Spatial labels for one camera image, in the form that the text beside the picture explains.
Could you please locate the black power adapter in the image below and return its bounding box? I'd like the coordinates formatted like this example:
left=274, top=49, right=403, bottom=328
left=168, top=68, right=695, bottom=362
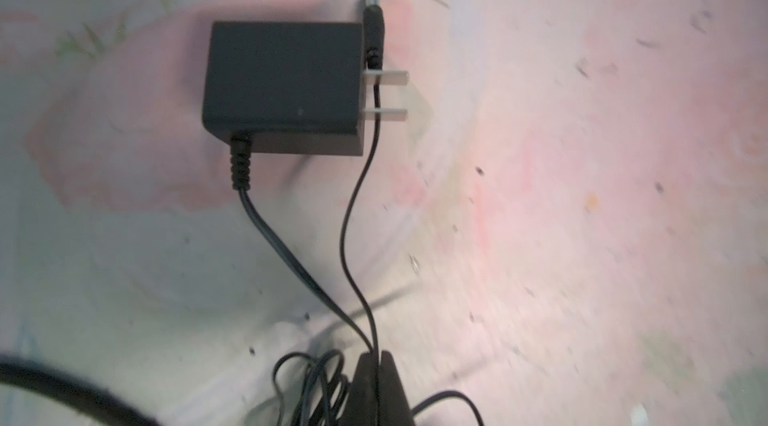
left=200, top=0, right=486, bottom=426

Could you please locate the thick black ethernet cable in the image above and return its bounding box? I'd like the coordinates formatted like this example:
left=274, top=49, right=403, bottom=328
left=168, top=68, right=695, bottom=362
left=0, top=353, right=160, bottom=426

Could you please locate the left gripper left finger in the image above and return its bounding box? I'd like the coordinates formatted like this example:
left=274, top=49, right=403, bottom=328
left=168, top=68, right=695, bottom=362
left=341, top=352, right=379, bottom=426

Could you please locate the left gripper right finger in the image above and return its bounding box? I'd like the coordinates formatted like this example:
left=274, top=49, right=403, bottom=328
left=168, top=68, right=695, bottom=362
left=379, top=351, right=415, bottom=426

